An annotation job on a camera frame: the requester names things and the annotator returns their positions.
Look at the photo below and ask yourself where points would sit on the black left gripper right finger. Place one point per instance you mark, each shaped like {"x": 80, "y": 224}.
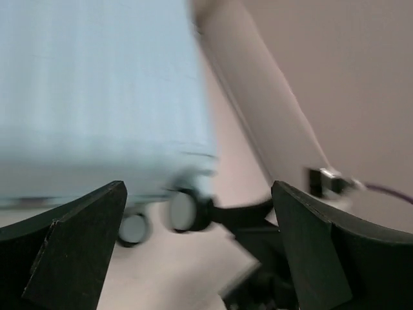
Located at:
{"x": 339, "y": 261}

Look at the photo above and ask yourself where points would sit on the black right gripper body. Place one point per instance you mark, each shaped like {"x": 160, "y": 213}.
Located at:
{"x": 268, "y": 283}

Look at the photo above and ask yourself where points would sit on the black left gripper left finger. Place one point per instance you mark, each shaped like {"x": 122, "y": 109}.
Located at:
{"x": 59, "y": 259}

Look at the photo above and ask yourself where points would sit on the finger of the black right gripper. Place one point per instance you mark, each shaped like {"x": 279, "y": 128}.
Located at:
{"x": 240, "y": 217}

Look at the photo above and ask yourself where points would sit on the light blue hard suitcase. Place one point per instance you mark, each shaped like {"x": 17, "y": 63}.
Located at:
{"x": 97, "y": 91}

